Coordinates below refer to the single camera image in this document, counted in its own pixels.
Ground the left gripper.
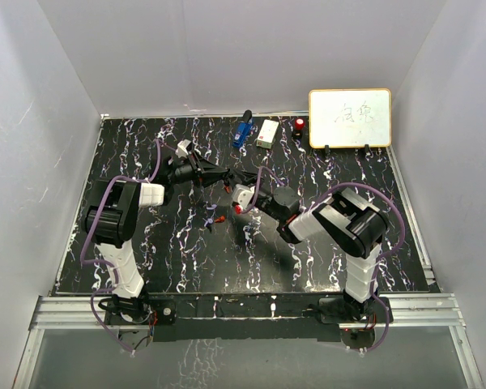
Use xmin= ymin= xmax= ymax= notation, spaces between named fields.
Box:
xmin=168 ymin=152 xmax=228 ymax=189

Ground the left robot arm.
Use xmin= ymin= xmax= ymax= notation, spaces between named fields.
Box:
xmin=80 ymin=150 xmax=230 ymax=323

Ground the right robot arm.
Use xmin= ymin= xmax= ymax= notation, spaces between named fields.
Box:
xmin=224 ymin=170 xmax=388 ymax=322

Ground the blue stapler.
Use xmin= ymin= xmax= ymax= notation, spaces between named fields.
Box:
xmin=232 ymin=109 xmax=253 ymax=148

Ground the white and green box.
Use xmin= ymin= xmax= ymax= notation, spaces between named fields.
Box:
xmin=256 ymin=119 xmax=279 ymax=149

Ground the red button device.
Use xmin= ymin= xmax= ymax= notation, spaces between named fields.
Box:
xmin=292 ymin=118 xmax=305 ymax=139

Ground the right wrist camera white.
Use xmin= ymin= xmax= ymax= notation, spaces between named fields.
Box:
xmin=232 ymin=184 xmax=255 ymax=215

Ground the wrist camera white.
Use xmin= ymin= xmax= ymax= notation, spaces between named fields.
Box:
xmin=232 ymin=184 xmax=255 ymax=215
xmin=175 ymin=139 xmax=192 ymax=158

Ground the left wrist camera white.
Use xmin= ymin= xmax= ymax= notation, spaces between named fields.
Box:
xmin=175 ymin=139 xmax=192 ymax=158

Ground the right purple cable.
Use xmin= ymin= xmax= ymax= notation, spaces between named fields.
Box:
xmin=241 ymin=165 xmax=406 ymax=352

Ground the purple cable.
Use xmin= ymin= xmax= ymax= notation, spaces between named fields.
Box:
xmin=241 ymin=165 xmax=406 ymax=352
xmin=80 ymin=139 xmax=165 ymax=353

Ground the white whiteboard with wooden frame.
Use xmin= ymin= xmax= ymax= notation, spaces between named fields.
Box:
xmin=309 ymin=88 xmax=392 ymax=149

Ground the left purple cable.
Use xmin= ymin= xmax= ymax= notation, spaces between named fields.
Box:
xmin=80 ymin=139 xmax=165 ymax=353

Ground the aluminium frame rail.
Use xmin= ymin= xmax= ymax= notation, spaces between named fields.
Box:
xmin=15 ymin=293 xmax=483 ymax=388

